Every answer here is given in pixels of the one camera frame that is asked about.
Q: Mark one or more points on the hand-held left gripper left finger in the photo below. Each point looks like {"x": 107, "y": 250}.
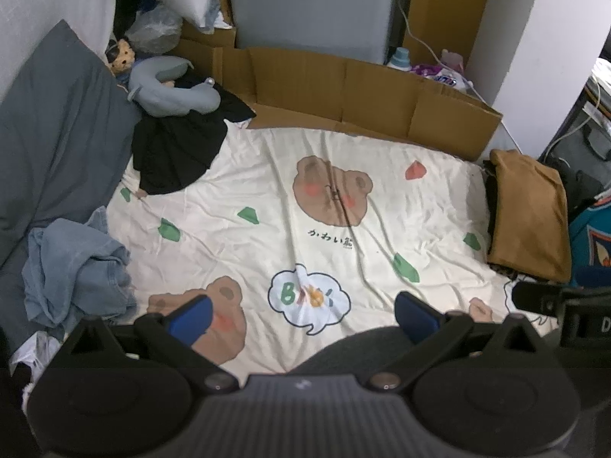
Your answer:
{"x": 191, "y": 319}

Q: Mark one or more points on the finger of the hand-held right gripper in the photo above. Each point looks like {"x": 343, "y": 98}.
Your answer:
{"x": 537, "y": 298}

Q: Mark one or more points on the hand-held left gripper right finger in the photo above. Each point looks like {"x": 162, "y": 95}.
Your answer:
{"x": 415, "y": 317}

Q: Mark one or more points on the light blue denim pants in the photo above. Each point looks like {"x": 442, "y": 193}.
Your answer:
{"x": 71, "y": 267}

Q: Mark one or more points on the leopard print cloth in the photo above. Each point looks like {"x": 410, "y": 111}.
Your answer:
{"x": 508, "y": 273}

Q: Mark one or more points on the teal printed cloth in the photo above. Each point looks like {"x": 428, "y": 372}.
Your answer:
{"x": 587, "y": 238}

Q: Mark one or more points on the folded brown garment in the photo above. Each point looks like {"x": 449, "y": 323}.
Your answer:
{"x": 525, "y": 210}

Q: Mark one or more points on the folded black cloth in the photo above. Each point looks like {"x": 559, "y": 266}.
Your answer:
{"x": 489, "y": 191}

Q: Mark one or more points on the grey bag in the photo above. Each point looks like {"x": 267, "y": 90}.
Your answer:
{"x": 573, "y": 152}

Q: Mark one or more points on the bear print bed sheet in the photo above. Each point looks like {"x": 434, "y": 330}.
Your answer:
{"x": 286, "y": 191}

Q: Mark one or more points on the black garment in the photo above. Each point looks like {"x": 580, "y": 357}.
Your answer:
{"x": 176, "y": 152}

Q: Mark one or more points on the grey neck pillow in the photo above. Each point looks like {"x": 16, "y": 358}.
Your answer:
{"x": 157, "y": 95}

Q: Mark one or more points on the pink bottle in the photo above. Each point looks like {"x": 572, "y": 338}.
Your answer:
{"x": 451, "y": 59}

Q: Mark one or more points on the white detergent bottle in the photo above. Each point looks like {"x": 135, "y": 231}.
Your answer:
{"x": 398, "y": 59}

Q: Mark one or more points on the flattened brown cardboard box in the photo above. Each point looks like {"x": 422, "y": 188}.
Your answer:
{"x": 310, "y": 81}

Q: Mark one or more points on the brown teddy bear doll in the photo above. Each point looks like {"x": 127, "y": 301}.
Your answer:
{"x": 123, "y": 57}

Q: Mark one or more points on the clear plastic bag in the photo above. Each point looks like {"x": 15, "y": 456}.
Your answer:
{"x": 152, "y": 31}

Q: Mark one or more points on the tall upright cardboard sheet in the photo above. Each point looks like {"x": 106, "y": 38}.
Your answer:
{"x": 453, "y": 9}

